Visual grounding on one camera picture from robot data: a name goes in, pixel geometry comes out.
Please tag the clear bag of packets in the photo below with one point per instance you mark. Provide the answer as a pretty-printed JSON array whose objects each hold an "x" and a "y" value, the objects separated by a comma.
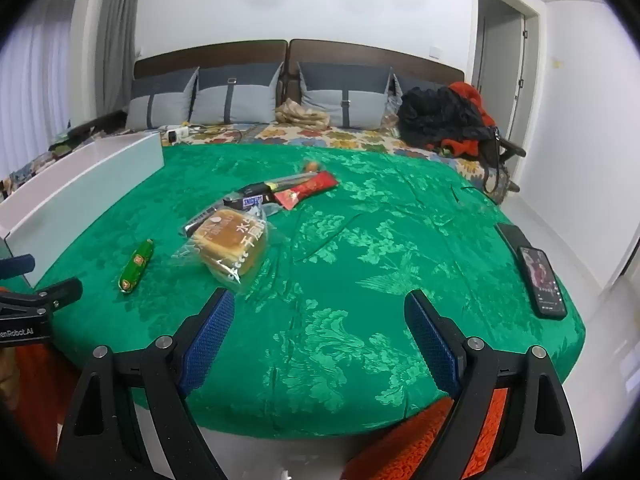
[{"x": 390, "y": 117}]

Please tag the black jacket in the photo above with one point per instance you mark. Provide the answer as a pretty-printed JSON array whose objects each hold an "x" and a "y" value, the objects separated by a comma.
[{"x": 435, "y": 115}]

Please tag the clear plastic snack packet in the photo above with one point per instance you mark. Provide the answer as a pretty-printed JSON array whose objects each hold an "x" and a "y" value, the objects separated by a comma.
[{"x": 197, "y": 222}]

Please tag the orange fleece clothing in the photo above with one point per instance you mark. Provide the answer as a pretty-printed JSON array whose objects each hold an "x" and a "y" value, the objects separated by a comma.
[{"x": 400, "y": 450}]

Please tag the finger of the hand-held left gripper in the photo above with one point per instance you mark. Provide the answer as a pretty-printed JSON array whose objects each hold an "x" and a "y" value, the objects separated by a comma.
[
  {"x": 55, "y": 292},
  {"x": 17, "y": 265}
]

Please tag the bread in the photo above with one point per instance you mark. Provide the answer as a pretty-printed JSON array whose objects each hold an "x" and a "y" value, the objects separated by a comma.
[{"x": 230, "y": 242}]

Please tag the orange-red garment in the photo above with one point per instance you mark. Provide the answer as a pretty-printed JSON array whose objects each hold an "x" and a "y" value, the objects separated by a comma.
[{"x": 467, "y": 92}]

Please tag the rimless eyeglasses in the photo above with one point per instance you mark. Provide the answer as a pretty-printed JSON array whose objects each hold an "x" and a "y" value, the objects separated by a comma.
[{"x": 454, "y": 191}]

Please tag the dark brown headboard panel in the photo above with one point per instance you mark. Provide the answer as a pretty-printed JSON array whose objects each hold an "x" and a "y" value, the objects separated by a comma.
[{"x": 360, "y": 52}]

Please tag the white power strip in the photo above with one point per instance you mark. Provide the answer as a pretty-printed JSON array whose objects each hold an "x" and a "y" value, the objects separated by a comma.
[{"x": 177, "y": 134}]

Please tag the long black snack packet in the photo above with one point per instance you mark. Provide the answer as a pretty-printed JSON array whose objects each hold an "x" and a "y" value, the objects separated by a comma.
[{"x": 280, "y": 182}]

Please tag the black smartphone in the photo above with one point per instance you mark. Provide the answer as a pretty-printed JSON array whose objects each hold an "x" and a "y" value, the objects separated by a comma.
[{"x": 512, "y": 237}]

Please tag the dark chair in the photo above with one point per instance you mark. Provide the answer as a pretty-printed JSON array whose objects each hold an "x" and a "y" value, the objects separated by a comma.
[{"x": 512, "y": 147}]

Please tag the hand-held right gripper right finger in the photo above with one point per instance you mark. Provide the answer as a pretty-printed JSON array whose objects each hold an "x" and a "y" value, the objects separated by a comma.
[{"x": 431, "y": 340}]

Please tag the white rectangular box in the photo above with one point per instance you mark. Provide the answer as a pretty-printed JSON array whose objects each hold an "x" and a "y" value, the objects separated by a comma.
[{"x": 75, "y": 185}]

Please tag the red snack packet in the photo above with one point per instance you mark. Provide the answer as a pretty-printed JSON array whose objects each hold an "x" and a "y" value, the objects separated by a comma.
[{"x": 307, "y": 189}]

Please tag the beige folded cloth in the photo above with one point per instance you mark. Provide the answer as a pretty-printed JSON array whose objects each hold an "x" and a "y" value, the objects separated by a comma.
[{"x": 300, "y": 112}]

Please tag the brown chocolate bar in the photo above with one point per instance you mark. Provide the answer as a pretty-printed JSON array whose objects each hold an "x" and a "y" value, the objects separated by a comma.
[{"x": 250, "y": 201}]

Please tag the grey sofa cushions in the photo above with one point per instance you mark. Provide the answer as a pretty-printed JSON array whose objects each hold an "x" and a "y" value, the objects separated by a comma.
[{"x": 210, "y": 55}]

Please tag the orange sausage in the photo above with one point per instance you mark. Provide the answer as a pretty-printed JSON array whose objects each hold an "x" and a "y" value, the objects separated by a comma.
[{"x": 312, "y": 165}]

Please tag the grey curtain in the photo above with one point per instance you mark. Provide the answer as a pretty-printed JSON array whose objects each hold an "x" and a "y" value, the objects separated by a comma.
[{"x": 117, "y": 25}]

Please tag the white door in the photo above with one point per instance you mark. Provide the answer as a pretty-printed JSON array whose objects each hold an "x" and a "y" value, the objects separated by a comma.
[{"x": 500, "y": 50}]

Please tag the smartphone with lit screen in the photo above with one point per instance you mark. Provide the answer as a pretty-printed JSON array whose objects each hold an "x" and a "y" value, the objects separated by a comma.
[{"x": 542, "y": 280}]

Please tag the green sausage stick packet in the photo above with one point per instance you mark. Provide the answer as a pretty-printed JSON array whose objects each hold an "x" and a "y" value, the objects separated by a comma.
[{"x": 136, "y": 265}]

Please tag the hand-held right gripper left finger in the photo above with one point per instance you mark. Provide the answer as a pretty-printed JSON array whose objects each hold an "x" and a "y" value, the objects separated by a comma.
[{"x": 212, "y": 332}]

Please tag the grey two-tone pillow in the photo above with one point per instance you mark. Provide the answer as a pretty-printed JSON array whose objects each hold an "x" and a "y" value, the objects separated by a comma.
[
  {"x": 400, "y": 87},
  {"x": 235, "y": 100},
  {"x": 345, "y": 100},
  {"x": 160, "y": 105}
]

